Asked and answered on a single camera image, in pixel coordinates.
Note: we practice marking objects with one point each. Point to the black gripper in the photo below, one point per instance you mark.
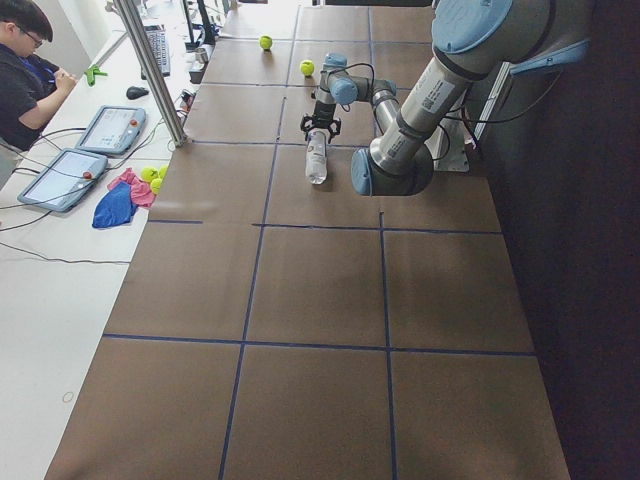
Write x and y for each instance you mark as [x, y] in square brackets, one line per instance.
[321, 111]

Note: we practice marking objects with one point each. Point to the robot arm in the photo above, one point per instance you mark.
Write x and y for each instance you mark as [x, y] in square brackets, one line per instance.
[469, 38]

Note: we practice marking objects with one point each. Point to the yellow spare tennis ball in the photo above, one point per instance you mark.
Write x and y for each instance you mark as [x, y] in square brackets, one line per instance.
[148, 174]

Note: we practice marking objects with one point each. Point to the small metal cup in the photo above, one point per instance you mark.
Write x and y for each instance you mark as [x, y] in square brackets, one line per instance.
[201, 55]

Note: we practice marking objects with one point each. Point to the black keyboard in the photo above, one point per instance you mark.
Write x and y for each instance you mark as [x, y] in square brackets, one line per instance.
[156, 35]

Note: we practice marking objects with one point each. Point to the black computer mouse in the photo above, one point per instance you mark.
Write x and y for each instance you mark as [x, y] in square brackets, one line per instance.
[136, 92]

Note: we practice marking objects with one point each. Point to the blue cloth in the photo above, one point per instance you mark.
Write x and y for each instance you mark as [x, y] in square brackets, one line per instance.
[115, 208]

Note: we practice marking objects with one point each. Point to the green clamp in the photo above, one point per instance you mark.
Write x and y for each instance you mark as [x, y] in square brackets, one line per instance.
[92, 73]

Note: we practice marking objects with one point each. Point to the seated person in black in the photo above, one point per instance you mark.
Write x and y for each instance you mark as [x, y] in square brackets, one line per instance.
[32, 88]

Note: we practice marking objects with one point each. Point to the aluminium frame post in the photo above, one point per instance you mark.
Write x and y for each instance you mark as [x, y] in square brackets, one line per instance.
[128, 12]

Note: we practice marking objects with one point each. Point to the teach pendant nearer post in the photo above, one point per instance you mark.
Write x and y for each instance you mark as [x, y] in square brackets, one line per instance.
[113, 130]

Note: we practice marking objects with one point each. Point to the teach pendant farther from post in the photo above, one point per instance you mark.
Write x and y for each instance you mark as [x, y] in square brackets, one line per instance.
[64, 181]

